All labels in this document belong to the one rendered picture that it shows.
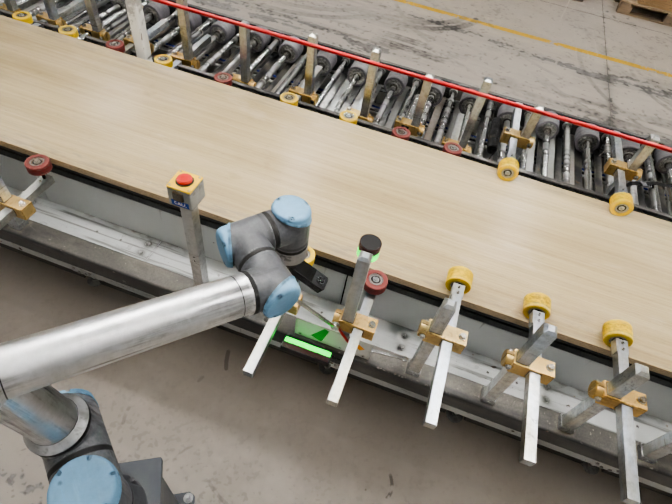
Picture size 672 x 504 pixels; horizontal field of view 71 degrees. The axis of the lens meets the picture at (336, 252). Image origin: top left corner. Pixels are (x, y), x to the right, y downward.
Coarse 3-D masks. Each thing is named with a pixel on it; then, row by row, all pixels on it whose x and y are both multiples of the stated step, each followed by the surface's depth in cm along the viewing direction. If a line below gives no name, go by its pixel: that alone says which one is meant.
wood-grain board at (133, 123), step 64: (0, 64) 198; (64, 64) 204; (128, 64) 210; (0, 128) 174; (64, 128) 178; (128, 128) 183; (192, 128) 187; (256, 128) 192; (320, 128) 198; (256, 192) 169; (320, 192) 173; (384, 192) 178; (448, 192) 182; (512, 192) 187; (384, 256) 158; (448, 256) 161; (512, 256) 165; (576, 256) 169; (640, 256) 173; (512, 320) 149; (576, 320) 151; (640, 320) 154
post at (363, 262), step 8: (360, 256) 121; (368, 256) 121; (360, 264) 122; (368, 264) 121; (360, 272) 124; (352, 280) 128; (360, 280) 127; (352, 288) 131; (360, 288) 129; (352, 296) 133; (360, 296) 133; (352, 304) 136; (344, 312) 141; (352, 312) 139; (352, 320) 142
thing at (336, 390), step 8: (368, 296) 151; (368, 304) 150; (360, 312) 147; (368, 312) 148; (352, 336) 142; (360, 336) 142; (352, 344) 140; (352, 352) 138; (344, 360) 136; (352, 360) 137; (344, 368) 135; (336, 376) 133; (344, 376) 133; (336, 384) 131; (336, 392) 130; (328, 400) 128; (336, 400) 128
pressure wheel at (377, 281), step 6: (372, 270) 152; (378, 270) 153; (372, 276) 151; (378, 276) 152; (384, 276) 151; (366, 282) 149; (372, 282) 150; (378, 282) 150; (384, 282) 150; (366, 288) 150; (372, 288) 148; (378, 288) 148; (384, 288) 149; (372, 294) 150; (378, 294) 150
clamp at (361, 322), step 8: (336, 312) 145; (336, 320) 145; (344, 320) 144; (360, 320) 144; (368, 320) 145; (376, 320) 145; (344, 328) 146; (352, 328) 144; (360, 328) 143; (368, 328) 143; (368, 336) 144
